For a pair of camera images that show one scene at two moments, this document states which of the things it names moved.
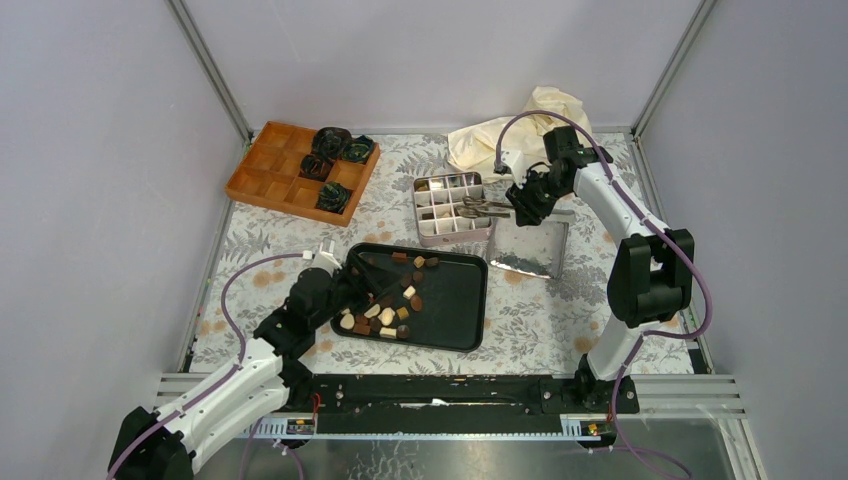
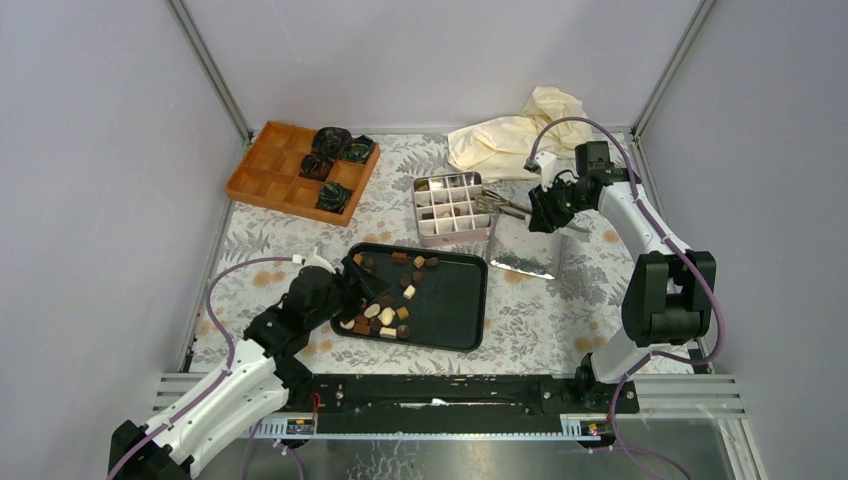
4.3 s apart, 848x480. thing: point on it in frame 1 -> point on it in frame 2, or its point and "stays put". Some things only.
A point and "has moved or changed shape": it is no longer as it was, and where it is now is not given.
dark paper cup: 333,196 stays put
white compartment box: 436,200 stays put
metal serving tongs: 474,208 has moved or changed shape
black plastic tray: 429,298 stays put
